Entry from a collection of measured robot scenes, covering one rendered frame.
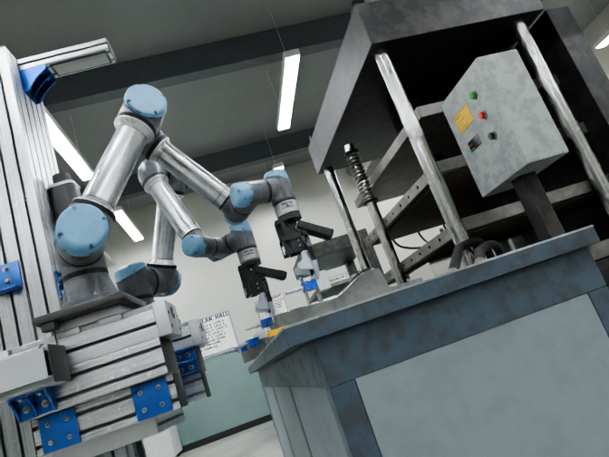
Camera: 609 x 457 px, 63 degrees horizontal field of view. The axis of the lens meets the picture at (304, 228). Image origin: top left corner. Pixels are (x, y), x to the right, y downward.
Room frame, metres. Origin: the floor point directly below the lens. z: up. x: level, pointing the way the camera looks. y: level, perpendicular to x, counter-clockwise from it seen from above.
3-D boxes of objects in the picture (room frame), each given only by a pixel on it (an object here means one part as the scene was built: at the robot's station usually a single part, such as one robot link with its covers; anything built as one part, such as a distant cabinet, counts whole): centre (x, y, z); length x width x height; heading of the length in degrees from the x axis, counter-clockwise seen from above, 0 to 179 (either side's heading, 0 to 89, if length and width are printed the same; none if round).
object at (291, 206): (1.46, 0.03, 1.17); 0.08 x 0.08 x 0.05
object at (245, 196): (1.42, 0.13, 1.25); 0.11 x 0.11 x 0.08; 30
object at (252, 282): (1.71, 0.23, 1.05); 0.09 x 0.08 x 0.12; 103
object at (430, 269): (2.43, -0.69, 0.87); 0.50 x 0.27 x 0.17; 103
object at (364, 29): (2.50, -0.76, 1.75); 1.30 x 0.84 x 0.61; 13
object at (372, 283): (1.71, -0.04, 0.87); 0.50 x 0.26 x 0.14; 103
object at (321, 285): (1.45, 0.05, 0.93); 0.13 x 0.05 x 0.05; 104
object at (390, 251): (2.58, -0.39, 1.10); 0.05 x 0.05 x 1.30
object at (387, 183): (2.51, -0.81, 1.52); 1.10 x 0.70 x 0.05; 13
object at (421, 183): (2.51, -0.80, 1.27); 1.10 x 0.74 x 0.05; 13
